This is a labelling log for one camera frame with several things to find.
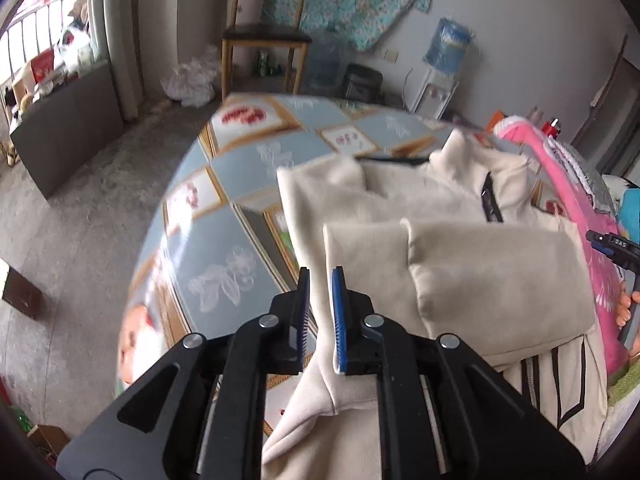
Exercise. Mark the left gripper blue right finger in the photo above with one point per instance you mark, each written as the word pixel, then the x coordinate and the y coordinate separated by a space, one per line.
pixel 408 371

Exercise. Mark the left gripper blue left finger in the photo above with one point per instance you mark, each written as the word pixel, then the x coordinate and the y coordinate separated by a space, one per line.
pixel 274 343

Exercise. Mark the cream zip jacket black trim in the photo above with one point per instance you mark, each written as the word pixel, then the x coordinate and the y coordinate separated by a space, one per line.
pixel 450 246

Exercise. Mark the person's right hand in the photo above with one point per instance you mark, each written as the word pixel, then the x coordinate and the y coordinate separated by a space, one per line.
pixel 623 316

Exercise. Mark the blue striped pillow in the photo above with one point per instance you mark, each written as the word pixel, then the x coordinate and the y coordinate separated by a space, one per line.
pixel 629 214

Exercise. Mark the pink floral blanket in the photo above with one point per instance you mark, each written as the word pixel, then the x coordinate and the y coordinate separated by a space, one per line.
pixel 572 201

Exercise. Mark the grey silver cushion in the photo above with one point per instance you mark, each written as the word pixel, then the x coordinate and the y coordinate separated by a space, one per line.
pixel 582 174

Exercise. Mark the patterned blue table cover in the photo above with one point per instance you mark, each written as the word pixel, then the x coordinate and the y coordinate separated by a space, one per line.
pixel 219 240

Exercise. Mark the red bottle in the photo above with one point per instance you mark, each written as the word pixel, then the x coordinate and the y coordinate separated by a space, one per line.
pixel 552 128

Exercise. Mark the white water dispenser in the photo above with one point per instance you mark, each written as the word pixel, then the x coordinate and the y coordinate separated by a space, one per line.
pixel 433 93

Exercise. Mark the black rice cooker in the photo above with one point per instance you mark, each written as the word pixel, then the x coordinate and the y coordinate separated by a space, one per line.
pixel 361 83

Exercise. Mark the brown cardboard box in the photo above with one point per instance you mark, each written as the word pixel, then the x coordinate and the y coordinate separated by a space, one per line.
pixel 18 292

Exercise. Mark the blue water bottle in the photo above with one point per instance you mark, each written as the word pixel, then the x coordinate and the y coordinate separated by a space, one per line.
pixel 448 46

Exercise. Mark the white plastic bag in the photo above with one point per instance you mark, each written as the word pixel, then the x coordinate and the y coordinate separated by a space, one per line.
pixel 192 84

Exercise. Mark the pink cylinder bin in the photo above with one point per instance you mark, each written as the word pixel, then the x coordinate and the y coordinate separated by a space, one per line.
pixel 243 59

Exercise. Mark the dark grey cabinet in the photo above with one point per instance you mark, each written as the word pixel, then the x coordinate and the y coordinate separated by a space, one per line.
pixel 61 132

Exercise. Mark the grey curtain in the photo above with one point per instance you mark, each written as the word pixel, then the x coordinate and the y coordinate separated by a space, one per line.
pixel 114 37

